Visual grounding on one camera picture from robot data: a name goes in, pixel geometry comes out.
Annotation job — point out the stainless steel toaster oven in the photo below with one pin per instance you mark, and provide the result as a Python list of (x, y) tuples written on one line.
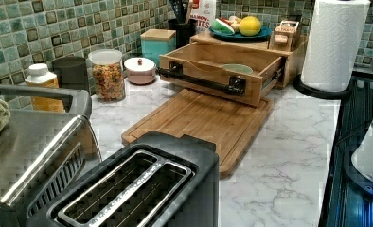
[(43, 152)]

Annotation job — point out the yellow toy lemon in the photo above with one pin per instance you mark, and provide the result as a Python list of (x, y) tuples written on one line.
[(250, 26)]

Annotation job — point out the clear jar of colourful pasta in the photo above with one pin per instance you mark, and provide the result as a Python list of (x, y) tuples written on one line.
[(107, 74)]

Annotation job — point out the wooden cutting board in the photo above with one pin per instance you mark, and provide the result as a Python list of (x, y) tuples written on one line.
[(230, 125)]

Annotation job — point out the black paper towel holder base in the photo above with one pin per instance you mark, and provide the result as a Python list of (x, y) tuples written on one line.
[(308, 91)]

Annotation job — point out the beige toy garlic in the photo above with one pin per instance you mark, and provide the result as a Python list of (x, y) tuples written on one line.
[(235, 23)]

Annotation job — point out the wooden drawer cabinet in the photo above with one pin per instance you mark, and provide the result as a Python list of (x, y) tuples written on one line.
[(293, 59)]

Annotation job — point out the green bowl in drawer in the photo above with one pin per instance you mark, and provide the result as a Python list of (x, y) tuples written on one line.
[(238, 68)]

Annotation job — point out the white paper towel roll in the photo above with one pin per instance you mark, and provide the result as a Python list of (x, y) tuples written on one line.
[(336, 31)]

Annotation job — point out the toy watermelon slice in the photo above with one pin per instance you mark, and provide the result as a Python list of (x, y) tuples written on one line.
[(221, 26)]

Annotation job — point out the dark grey canister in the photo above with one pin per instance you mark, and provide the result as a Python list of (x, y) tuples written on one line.
[(71, 73)]

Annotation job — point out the black utensil holder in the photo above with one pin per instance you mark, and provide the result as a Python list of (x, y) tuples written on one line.
[(183, 31)]

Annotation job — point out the wooden tea bag box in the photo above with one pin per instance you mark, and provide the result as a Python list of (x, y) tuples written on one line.
[(285, 36)]

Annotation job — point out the pink pot with white lid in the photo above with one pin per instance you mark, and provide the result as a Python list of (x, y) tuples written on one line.
[(140, 70)]

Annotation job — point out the black two-slot toaster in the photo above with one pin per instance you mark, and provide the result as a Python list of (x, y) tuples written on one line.
[(158, 180)]

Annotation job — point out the blue plate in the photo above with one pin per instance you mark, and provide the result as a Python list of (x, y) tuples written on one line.
[(264, 33)]

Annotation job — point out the teal canister with wooden lid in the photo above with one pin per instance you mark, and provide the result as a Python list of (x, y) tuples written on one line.
[(157, 42)]

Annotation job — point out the wooden drawer with black handle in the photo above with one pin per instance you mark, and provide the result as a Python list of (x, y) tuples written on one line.
[(198, 66)]

